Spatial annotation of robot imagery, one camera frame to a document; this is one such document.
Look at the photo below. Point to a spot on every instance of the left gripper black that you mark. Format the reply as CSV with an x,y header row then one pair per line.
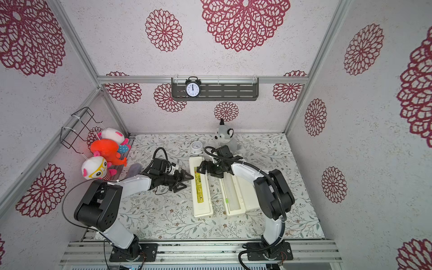
x,y
182,174

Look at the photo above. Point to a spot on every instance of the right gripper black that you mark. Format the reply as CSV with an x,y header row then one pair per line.
x,y
209,167

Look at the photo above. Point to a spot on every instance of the cream dispenser base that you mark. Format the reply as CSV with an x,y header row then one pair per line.
x,y
247,197

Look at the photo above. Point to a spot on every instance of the plastic wrap roll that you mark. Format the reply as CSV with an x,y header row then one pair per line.
x,y
233,203

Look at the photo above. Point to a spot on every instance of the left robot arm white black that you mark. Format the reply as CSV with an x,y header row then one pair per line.
x,y
99,206

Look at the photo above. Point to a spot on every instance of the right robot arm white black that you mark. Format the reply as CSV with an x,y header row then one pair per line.
x,y
272,191

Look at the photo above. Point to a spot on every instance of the floral table mat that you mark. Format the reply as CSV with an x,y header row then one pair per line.
x,y
161,214

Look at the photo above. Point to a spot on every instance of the grey plush toy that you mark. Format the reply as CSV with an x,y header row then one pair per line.
x,y
225,137

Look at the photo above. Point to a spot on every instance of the red plush toy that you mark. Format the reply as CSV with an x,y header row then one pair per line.
x,y
109,150

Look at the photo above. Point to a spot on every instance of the black alarm clock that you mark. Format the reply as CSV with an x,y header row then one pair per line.
x,y
193,87

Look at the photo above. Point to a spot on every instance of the white pink plush top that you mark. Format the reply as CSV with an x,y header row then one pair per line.
x,y
113,135

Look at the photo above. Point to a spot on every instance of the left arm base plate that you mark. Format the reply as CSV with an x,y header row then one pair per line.
x,y
146,252

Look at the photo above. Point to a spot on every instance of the grey wall shelf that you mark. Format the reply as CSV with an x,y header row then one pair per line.
x,y
218,91

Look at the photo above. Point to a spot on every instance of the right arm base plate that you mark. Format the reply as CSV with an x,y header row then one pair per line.
x,y
281,252

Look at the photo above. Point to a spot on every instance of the black wire basket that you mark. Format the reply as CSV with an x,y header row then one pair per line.
x,y
84,128

